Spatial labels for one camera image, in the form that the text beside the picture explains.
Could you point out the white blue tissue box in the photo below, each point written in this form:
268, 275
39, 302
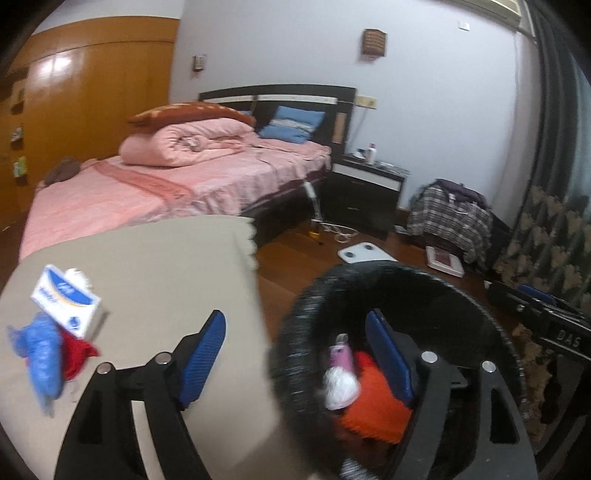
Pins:
64, 295

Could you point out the floral curtain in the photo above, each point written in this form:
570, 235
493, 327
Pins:
545, 221

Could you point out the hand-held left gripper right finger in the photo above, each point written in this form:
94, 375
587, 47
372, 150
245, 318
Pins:
388, 355

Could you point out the wall socket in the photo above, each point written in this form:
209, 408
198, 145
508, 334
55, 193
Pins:
367, 101

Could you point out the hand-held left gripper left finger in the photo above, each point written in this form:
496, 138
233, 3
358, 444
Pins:
203, 355

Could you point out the large blue pillow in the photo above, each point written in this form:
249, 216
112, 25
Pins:
291, 122

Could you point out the folded pink quilt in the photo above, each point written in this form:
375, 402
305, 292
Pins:
184, 138

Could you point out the yellow floor adapter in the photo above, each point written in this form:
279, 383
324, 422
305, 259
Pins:
316, 230

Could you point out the black and white nightstand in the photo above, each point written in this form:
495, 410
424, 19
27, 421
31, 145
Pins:
360, 198

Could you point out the grey neck pillow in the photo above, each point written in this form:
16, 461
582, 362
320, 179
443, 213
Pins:
64, 170

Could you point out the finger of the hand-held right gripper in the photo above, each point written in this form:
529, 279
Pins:
535, 293
508, 300

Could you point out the brown patterned pillow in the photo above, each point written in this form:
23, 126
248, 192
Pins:
194, 110

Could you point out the red cloth strip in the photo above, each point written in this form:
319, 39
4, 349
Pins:
74, 355

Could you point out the white tissue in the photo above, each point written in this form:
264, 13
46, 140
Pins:
78, 277
340, 387

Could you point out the dark wooden bed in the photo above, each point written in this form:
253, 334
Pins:
300, 92

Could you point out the white scale with red panel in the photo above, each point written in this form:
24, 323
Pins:
443, 261

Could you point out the white body scale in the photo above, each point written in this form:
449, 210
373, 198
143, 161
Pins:
364, 251

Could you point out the white air conditioner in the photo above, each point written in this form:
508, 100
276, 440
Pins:
503, 5

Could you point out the purple garment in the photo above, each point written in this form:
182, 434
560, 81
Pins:
461, 189

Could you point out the wooden wardrobe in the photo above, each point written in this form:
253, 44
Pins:
92, 92

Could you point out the green bottle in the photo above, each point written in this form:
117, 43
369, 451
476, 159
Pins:
19, 166

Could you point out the orange foam mesh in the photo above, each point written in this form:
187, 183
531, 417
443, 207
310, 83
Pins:
374, 406

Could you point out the white bottle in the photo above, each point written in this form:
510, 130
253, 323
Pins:
370, 153

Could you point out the large brown wall lamp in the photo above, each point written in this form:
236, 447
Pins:
374, 42

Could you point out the small wall lamp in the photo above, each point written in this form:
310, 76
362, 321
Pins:
199, 63

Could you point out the small pink bottle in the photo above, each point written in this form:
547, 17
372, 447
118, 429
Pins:
341, 360

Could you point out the pink bedspread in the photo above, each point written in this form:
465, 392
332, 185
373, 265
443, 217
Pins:
184, 184

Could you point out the bin with black liner bag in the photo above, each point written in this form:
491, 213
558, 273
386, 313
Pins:
461, 314

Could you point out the black bag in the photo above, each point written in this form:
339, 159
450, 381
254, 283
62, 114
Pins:
501, 240

